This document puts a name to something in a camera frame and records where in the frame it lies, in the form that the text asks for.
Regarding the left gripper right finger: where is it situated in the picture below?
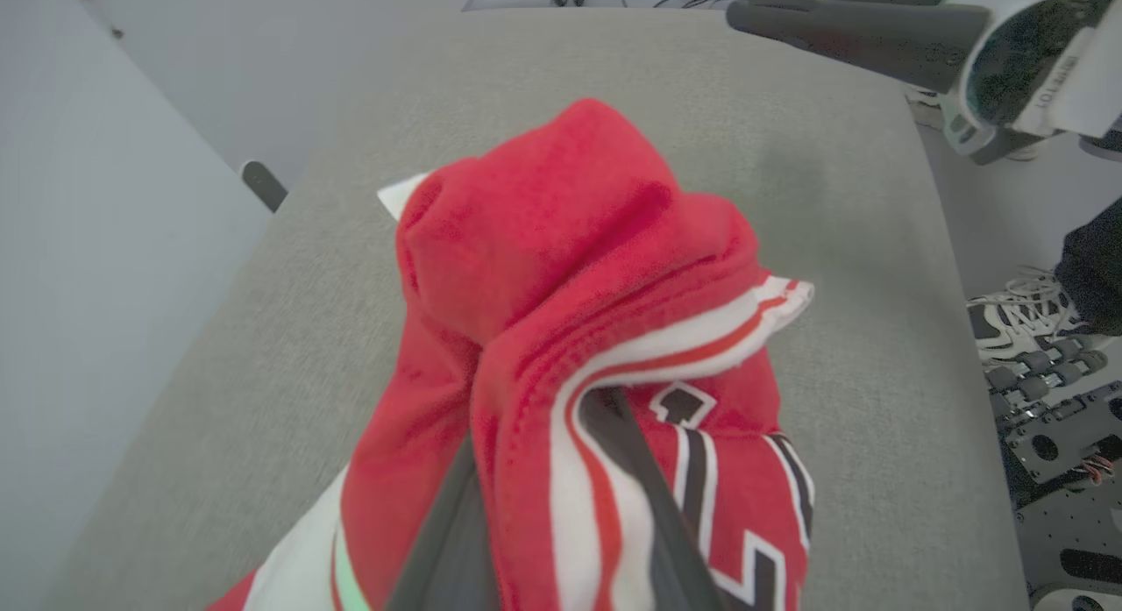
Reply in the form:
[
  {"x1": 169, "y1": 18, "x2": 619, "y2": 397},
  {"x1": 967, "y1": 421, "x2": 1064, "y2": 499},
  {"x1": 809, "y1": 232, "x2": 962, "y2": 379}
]
[{"x1": 581, "y1": 386, "x2": 730, "y2": 611}]

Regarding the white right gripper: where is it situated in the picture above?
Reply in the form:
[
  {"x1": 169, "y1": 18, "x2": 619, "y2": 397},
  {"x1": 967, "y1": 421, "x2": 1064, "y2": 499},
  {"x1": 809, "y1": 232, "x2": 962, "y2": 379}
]
[{"x1": 726, "y1": 0, "x2": 1122, "y2": 167}]

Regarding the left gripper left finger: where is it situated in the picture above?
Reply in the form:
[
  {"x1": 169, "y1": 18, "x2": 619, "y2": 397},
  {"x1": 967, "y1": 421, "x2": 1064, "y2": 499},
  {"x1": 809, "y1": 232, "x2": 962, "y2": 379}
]
[{"x1": 386, "y1": 431, "x2": 501, "y2": 611}]

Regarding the red white jersey garment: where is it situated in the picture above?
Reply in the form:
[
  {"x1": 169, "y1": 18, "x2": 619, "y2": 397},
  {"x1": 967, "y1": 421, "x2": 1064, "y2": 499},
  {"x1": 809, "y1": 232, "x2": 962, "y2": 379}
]
[{"x1": 206, "y1": 98, "x2": 816, "y2": 611}]

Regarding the white laced sneaker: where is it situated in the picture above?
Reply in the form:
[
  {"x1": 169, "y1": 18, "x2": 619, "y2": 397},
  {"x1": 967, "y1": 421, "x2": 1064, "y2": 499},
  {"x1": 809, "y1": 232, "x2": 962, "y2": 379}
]
[{"x1": 966, "y1": 269, "x2": 1092, "y2": 362}]

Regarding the black trouser leg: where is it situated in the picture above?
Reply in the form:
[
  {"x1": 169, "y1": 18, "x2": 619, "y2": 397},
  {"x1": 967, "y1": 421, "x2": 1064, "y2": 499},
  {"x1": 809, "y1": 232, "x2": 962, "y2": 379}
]
[{"x1": 1055, "y1": 197, "x2": 1122, "y2": 337}]

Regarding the black partition foot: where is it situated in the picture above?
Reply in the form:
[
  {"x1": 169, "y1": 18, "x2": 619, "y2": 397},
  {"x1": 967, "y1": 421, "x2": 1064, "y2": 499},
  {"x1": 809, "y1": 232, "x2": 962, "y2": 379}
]
[{"x1": 240, "y1": 160, "x2": 289, "y2": 214}]

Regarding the grey partition panel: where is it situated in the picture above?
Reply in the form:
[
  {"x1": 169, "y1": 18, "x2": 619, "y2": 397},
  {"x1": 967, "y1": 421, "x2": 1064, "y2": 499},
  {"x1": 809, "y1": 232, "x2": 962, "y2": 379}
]
[{"x1": 0, "y1": 0, "x2": 274, "y2": 611}]

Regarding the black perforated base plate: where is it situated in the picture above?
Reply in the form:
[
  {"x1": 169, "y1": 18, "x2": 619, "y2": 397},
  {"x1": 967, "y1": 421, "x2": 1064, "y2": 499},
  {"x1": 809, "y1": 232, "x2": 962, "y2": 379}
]
[{"x1": 986, "y1": 335, "x2": 1122, "y2": 611}]

